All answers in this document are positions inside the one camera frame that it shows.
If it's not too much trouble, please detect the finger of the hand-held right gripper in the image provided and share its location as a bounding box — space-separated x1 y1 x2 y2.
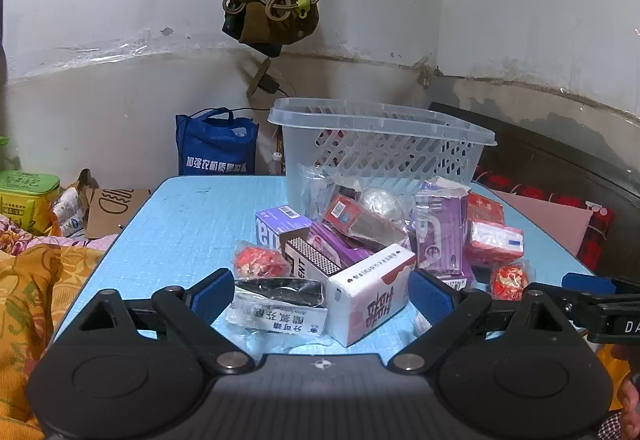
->
561 272 640 297

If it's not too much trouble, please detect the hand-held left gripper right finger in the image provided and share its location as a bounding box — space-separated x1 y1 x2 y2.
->
387 267 572 375

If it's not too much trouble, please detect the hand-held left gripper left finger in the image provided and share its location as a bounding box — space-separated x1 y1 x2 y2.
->
75 267 257 375

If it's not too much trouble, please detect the clear-wrapped printed packet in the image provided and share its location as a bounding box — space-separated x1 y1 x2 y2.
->
226 277 329 337

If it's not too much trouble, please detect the clear plastic basket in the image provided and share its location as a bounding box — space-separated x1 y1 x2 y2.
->
267 98 497 192

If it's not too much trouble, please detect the person's right hand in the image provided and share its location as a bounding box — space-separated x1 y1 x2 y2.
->
620 372 640 423

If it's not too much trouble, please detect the red snack packet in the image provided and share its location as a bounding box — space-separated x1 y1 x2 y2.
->
233 241 292 280
489 260 531 302

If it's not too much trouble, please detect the white box with red print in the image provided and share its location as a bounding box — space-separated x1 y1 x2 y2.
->
325 243 418 348

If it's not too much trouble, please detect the tall purple box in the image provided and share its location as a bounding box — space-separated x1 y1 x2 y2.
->
410 177 471 277

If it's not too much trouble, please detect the pink cushion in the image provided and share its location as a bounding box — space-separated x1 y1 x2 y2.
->
492 190 594 262

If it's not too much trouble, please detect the red and white box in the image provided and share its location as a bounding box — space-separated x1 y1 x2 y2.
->
467 220 525 269

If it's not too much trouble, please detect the purple packet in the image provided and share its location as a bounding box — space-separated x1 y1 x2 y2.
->
306 220 374 272

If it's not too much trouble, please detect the small purple box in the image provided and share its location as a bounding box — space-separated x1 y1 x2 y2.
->
255 205 314 253

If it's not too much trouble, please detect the red and brown sachet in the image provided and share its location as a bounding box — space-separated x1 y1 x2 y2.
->
322 193 409 249

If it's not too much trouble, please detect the black and white box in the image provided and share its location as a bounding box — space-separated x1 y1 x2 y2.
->
279 234 344 282

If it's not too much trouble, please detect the plaid clothing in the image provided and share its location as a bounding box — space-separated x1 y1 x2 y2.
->
597 412 632 440

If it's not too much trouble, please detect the dark headboard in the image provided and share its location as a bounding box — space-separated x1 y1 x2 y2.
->
429 102 640 282

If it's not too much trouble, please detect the cardboard box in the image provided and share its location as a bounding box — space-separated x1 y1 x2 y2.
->
75 169 152 240

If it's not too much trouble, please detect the clear plastic bag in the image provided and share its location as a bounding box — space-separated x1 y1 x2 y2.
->
297 163 347 222

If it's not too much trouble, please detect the white and blue packet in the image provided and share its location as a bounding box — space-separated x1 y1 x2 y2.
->
60 215 87 239
51 187 84 222

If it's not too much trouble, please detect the blue tote bag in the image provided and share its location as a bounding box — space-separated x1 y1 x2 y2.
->
175 108 259 176

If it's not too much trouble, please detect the orange floral blanket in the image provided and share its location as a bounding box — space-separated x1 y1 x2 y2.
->
0 214 109 427

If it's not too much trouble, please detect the green box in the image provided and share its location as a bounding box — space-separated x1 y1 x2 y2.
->
0 169 61 236

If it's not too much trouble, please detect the brown tape strip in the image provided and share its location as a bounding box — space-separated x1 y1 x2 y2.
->
245 58 273 97

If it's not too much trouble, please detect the black cable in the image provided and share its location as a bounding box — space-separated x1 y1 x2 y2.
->
220 93 281 116

